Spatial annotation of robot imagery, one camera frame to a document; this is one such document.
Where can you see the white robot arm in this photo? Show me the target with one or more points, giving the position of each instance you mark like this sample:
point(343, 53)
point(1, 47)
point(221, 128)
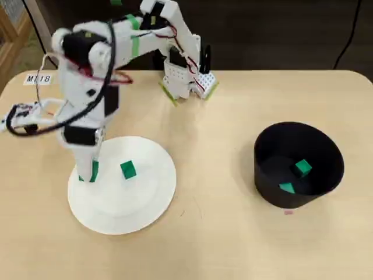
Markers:
point(119, 41)

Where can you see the black pot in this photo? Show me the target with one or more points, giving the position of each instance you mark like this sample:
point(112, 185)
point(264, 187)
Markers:
point(291, 201)

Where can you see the white MT18 label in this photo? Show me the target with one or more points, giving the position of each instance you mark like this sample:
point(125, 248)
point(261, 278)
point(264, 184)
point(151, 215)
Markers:
point(43, 78)

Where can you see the white perforated base plate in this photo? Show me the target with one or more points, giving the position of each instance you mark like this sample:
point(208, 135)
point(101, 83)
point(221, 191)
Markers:
point(208, 83)

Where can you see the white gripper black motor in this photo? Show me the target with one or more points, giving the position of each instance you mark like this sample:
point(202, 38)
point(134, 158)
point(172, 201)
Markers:
point(84, 156)

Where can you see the green tape band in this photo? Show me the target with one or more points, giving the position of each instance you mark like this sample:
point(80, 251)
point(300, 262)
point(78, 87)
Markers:
point(135, 48)

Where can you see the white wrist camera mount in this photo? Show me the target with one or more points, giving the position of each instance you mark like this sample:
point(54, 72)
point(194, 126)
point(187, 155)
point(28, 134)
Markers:
point(32, 115)

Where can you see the green block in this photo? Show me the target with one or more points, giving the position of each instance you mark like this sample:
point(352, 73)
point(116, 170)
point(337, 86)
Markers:
point(94, 172)
point(128, 170)
point(303, 168)
point(288, 188)

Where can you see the yellow-green tape strip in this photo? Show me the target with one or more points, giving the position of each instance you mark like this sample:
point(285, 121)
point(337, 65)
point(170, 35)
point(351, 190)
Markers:
point(169, 94)

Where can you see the wooden frame furniture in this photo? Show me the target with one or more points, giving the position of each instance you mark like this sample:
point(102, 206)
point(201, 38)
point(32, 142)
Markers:
point(17, 46)

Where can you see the small pink sticker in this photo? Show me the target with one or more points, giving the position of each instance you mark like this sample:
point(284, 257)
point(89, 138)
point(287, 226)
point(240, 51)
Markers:
point(289, 212)

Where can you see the small green tape piece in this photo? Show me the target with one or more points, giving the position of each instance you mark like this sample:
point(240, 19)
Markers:
point(116, 2)

